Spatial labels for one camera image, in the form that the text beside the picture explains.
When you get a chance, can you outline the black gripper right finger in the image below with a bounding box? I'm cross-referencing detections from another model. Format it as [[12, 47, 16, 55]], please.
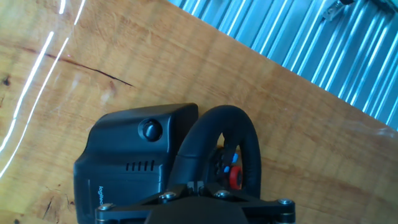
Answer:
[[197, 182, 295, 224]]

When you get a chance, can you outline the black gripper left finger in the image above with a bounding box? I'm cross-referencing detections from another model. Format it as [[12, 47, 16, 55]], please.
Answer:
[[95, 182, 197, 224]]

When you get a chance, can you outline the black steering wheel base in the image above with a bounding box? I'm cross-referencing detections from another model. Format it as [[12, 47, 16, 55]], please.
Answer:
[[73, 103, 200, 224]]

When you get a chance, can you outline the brown wooden board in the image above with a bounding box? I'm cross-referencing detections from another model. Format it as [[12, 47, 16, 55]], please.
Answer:
[[0, 0, 398, 224]]

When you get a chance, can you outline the silver rod with bracket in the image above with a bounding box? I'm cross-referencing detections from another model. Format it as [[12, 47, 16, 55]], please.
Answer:
[[322, 0, 352, 22]]

